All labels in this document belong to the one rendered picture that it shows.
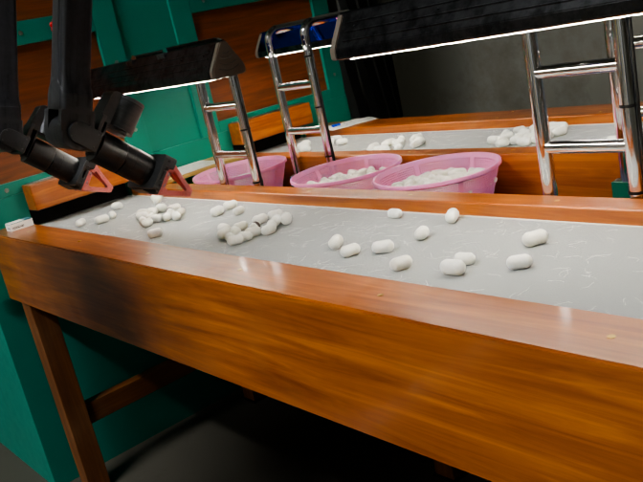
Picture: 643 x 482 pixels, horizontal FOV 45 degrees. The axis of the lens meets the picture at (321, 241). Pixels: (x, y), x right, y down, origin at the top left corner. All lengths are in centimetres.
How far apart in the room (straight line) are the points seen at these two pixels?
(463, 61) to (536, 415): 282
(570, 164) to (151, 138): 128
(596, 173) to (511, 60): 185
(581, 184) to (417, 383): 78
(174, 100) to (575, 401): 185
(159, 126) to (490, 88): 161
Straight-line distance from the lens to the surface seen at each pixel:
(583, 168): 160
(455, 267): 107
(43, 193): 218
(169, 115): 243
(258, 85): 262
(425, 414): 95
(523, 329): 83
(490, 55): 345
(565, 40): 322
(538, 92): 129
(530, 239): 114
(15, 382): 237
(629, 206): 120
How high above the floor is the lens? 111
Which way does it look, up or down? 15 degrees down
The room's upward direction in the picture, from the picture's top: 12 degrees counter-clockwise
